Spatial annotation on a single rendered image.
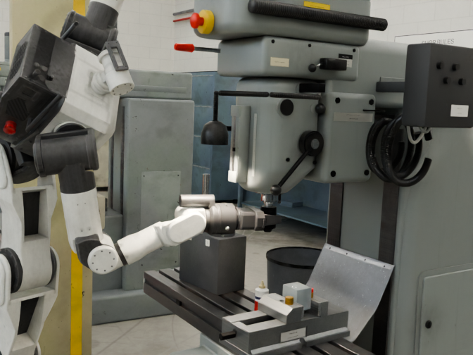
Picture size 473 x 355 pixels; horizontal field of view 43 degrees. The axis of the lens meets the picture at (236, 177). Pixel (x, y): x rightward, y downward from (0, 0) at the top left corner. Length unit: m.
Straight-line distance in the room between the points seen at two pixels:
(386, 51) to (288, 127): 0.41
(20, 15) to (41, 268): 1.57
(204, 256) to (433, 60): 0.97
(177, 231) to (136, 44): 9.82
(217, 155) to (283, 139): 7.40
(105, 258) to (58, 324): 1.88
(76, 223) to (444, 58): 1.02
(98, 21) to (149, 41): 9.62
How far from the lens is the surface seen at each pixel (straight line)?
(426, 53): 1.60
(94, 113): 1.64
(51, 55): 1.67
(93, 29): 1.84
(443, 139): 1.95
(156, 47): 11.51
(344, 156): 1.74
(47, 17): 3.25
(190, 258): 2.10
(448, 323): 2.10
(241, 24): 1.53
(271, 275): 3.73
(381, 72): 1.84
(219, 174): 9.06
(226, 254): 1.99
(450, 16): 6.73
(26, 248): 1.95
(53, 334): 3.47
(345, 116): 1.73
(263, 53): 1.56
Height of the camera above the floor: 1.56
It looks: 7 degrees down
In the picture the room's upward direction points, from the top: 2 degrees clockwise
